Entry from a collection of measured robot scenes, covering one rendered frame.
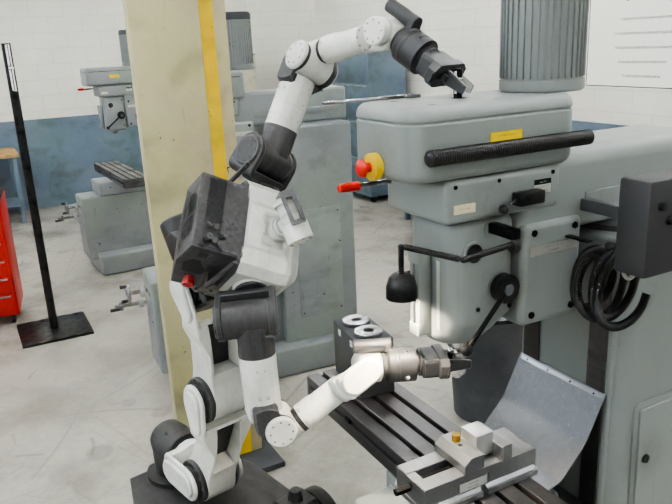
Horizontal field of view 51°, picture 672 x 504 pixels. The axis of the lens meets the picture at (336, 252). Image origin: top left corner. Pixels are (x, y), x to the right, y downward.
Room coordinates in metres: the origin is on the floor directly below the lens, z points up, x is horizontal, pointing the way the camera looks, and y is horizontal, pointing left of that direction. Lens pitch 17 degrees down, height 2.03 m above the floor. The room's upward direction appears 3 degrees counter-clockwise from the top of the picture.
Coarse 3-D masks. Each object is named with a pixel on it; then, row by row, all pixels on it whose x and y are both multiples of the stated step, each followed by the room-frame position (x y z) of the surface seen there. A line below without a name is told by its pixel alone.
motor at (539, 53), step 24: (504, 0) 1.72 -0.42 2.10; (528, 0) 1.66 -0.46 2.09; (552, 0) 1.64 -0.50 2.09; (576, 0) 1.65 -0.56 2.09; (504, 24) 1.72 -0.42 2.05; (528, 24) 1.66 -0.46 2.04; (552, 24) 1.64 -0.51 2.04; (576, 24) 1.66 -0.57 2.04; (504, 48) 1.72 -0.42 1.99; (528, 48) 1.66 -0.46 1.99; (552, 48) 1.64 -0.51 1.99; (576, 48) 1.66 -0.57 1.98; (504, 72) 1.72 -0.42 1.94; (528, 72) 1.66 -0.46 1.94; (552, 72) 1.64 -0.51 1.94; (576, 72) 1.66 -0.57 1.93
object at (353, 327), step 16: (336, 320) 2.18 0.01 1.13; (352, 320) 2.16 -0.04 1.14; (368, 320) 2.14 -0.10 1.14; (336, 336) 2.16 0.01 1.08; (352, 336) 2.04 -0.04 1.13; (368, 336) 2.01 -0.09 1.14; (384, 336) 2.03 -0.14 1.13; (336, 352) 2.17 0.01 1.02; (352, 352) 2.03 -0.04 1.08; (336, 368) 2.18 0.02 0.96; (384, 384) 2.01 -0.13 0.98
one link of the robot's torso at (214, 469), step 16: (192, 400) 1.85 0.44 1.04; (192, 416) 1.86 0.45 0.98; (240, 416) 1.93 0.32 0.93; (192, 432) 1.87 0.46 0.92; (208, 432) 1.85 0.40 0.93; (224, 432) 1.94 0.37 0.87; (240, 432) 1.93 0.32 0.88; (208, 448) 1.85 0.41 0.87; (224, 448) 1.99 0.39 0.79; (240, 448) 1.94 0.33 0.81; (192, 464) 1.96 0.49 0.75; (208, 464) 1.91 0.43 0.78; (224, 464) 1.95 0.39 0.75; (208, 480) 1.92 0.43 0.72; (224, 480) 1.96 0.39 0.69; (208, 496) 1.93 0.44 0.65
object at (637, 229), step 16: (640, 176) 1.45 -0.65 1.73; (656, 176) 1.44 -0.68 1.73; (624, 192) 1.44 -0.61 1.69; (640, 192) 1.41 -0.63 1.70; (656, 192) 1.40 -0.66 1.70; (624, 208) 1.44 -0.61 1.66; (640, 208) 1.41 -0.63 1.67; (656, 208) 1.40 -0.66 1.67; (624, 224) 1.44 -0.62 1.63; (640, 224) 1.40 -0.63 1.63; (656, 224) 1.40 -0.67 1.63; (624, 240) 1.44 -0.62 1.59; (640, 240) 1.40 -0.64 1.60; (656, 240) 1.40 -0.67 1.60; (624, 256) 1.43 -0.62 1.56; (640, 256) 1.40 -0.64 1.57; (656, 256) 1.40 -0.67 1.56; (624, 272) 1.43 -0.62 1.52; (640, 272) 1.39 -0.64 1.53; (656, 272) 1.41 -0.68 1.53
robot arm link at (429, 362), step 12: (408, 348) 1.61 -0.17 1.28; (420, 348) 1.64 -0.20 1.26; (432, 348) 1.64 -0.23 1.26; (408, 360) 1.57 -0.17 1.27; (420, 360) 1.59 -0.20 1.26; (432, 360) 1.58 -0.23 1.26; (444, 360) 1.57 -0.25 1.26; (408, 372) 1.57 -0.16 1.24; (420, 372) 1.59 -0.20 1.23; (432, 372) 1.57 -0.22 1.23; (444, 372) 1.56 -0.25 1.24
